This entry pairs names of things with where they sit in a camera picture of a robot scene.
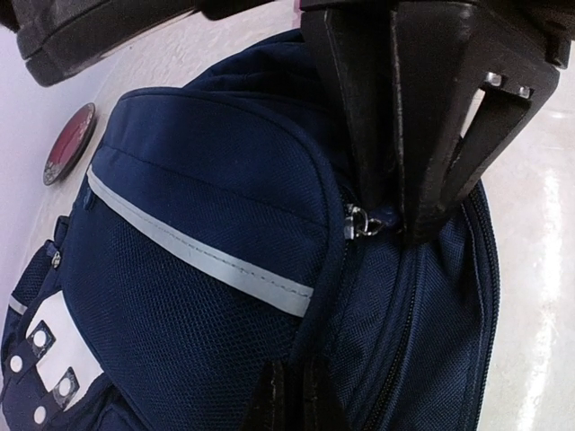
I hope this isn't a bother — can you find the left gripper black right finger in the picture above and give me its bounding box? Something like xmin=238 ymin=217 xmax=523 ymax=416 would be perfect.
xmin=303 ymin=361 xmax=346 ymax=430

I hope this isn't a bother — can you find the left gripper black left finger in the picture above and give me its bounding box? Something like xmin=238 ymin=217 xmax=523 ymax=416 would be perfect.
xmin=242 ymin=361 xmax=286 ymax=431

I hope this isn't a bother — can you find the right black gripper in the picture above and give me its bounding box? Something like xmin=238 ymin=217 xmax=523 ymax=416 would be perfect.
xmin=298 ymin=0 xmax=575 ymax=247

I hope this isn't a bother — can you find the navy blue backpack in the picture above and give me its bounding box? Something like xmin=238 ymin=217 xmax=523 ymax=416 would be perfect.
xmin=1 ymin=30 xmax=500 ymax=430

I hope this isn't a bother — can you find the red floral round dish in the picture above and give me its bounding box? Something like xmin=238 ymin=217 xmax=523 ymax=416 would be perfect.
xmin=42 ymin=102 xmax=97 ymax=187

